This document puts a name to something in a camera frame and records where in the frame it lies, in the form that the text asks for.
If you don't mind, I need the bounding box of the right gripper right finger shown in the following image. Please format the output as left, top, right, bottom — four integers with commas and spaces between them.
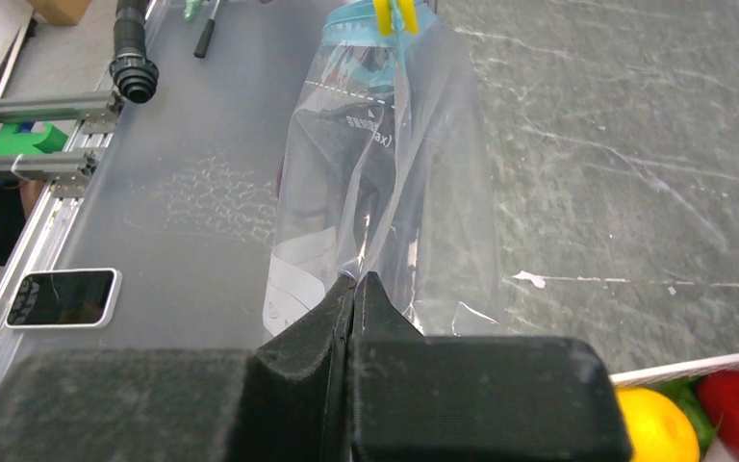
349, 273, 632, 461

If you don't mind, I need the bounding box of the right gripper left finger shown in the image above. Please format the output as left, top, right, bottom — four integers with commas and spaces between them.
0, 276, 355, 461

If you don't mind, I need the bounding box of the clear zip top bag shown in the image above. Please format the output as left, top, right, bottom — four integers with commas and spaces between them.
262, 1, 502, 336

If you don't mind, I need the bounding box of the yellow lemon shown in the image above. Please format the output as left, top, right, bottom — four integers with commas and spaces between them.
616, 387, 701, 462

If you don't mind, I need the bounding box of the white perforated plastic basket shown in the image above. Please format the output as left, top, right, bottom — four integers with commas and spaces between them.
611, 353, 739, 461

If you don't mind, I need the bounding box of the clear plastic storage bin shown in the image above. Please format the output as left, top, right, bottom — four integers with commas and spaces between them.
0, 1, 335, 385

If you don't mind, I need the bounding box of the smartphone white case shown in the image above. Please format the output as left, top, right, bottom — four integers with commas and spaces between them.
5, 268, 122, 330

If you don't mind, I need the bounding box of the green pepper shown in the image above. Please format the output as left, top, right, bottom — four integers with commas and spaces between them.
657, 377, 718, 452

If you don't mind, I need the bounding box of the green plastic block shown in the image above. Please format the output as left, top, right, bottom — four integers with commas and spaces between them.
0, 121, 68, 156

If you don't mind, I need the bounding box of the aluminium frame profile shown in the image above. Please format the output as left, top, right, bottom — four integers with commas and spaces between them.
0, 90, 124, 197

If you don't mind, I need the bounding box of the black handled tool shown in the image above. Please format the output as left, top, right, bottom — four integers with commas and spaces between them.
193, 0, 223, 59

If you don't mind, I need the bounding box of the grey corrugated hose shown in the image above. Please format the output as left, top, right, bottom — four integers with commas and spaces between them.
109, 0, 161, 105

